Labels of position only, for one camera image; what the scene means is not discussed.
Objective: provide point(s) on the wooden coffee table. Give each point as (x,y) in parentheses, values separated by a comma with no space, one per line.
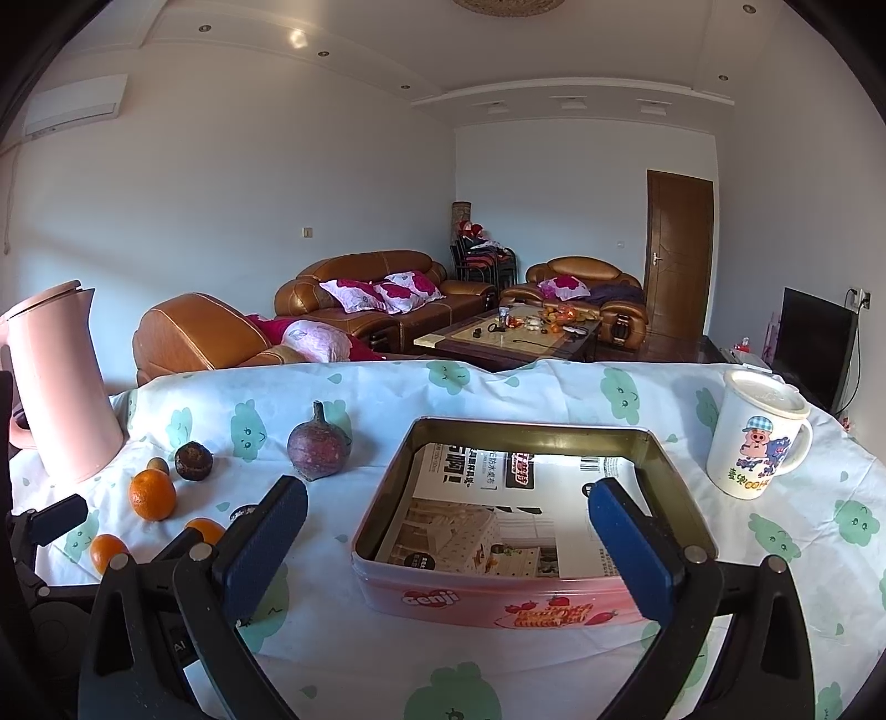
(512,336)

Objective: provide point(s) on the dark brown mangosteen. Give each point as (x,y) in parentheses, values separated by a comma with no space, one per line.
(193,461)

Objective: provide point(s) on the small orange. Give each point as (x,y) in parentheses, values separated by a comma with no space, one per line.
(211,531)

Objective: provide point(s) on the pink electric kettle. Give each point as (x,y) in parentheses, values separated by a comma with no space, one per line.
(70,422)

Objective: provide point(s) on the large orange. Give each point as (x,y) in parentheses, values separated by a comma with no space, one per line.
(152,495)

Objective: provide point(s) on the pink floral cushion right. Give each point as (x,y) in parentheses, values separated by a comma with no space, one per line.
(407,291)

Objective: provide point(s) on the small yellow-brown longan fruit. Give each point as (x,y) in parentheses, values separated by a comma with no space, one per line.
(159,467)

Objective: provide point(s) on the paper leaflet in tin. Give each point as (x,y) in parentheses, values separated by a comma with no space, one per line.
(503,513)

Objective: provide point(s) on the brown leather armchair near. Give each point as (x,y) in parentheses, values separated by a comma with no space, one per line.
(196,332)

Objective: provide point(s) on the brown wooden door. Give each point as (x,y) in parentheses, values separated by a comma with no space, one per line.
(679,253)

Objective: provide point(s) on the brown leather armchair far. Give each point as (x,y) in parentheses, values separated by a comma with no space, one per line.
(615,296)

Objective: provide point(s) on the stacked dark chairs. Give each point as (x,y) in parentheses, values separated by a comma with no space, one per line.
(479,261)

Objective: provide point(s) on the white cartoon pig mug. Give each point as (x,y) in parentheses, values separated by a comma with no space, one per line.
(763,431)

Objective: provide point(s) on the pink floral cushion left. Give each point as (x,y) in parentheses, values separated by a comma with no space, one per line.
(355,295)

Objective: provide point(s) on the pink floral cushion far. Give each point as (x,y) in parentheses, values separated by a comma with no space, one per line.
(563,288)

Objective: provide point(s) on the large purple round fruit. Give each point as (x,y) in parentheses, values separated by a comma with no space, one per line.
(318,448)

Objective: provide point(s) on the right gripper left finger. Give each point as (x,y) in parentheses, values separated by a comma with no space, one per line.
(211,598)

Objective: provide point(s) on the brown leather armchair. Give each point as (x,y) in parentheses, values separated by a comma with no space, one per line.
(615,296)
(196,332)

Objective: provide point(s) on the brown leather three-seat sofa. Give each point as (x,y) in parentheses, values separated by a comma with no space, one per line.
(303,297)

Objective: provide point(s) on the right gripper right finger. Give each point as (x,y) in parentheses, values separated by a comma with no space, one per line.
(764,667)

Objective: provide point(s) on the cloud print tablecloth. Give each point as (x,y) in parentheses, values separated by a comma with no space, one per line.
(332,657)

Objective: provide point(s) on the pink floral cushion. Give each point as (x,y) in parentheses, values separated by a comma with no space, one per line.
(563,288)
(407,291)
(355,295)

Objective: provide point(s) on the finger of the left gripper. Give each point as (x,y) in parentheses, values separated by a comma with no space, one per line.
(55,520)
(238,546)

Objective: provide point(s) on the pink biscuit tin box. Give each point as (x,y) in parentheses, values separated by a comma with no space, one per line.
(492,602)

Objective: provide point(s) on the white air conditioner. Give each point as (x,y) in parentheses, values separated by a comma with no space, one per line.
(74,105)

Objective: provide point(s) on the pink pillow on armchair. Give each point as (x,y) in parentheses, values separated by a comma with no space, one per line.
(317,342)

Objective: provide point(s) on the black television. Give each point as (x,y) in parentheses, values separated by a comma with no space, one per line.
(814,347)

